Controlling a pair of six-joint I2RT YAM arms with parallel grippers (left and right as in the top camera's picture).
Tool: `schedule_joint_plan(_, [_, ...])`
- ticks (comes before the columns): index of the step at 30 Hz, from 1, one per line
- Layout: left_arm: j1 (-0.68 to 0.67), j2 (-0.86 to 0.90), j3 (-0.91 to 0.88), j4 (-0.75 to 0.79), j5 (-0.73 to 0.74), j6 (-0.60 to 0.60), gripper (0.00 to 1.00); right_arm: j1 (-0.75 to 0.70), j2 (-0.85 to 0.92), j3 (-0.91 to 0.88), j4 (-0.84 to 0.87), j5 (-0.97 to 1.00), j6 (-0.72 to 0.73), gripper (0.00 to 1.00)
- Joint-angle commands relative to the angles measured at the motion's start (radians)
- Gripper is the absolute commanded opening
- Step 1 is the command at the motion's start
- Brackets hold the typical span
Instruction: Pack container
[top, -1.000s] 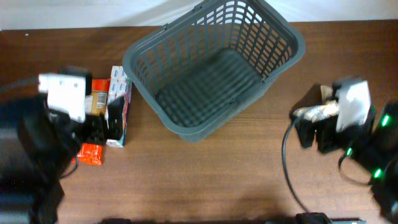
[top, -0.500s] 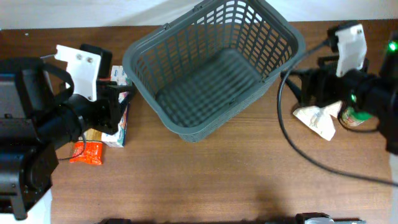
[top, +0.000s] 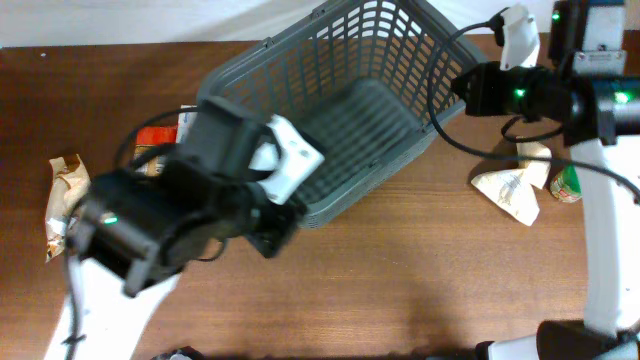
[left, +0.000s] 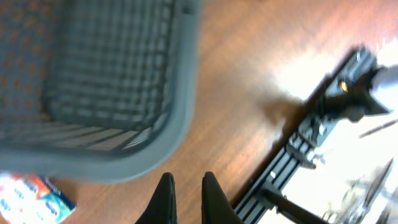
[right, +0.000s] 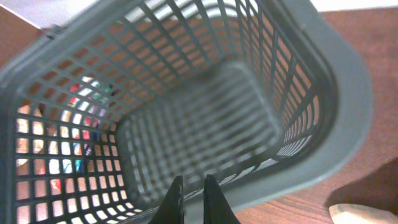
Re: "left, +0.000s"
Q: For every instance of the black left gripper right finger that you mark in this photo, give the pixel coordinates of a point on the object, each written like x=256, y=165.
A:
x=215, y=207

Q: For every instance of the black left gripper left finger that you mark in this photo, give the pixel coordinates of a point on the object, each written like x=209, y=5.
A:
x=162, y=207

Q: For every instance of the tissue pack multipack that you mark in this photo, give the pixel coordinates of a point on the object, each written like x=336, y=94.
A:
x=29, y=199

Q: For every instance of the grey plastic basket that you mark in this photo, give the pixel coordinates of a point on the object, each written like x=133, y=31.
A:
x=100, y=90

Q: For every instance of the aluminium frame rail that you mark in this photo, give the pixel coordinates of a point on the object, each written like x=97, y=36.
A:
x=295, y=151

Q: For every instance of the black clamp mount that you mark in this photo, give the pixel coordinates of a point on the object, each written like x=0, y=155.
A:
x=354, y=83

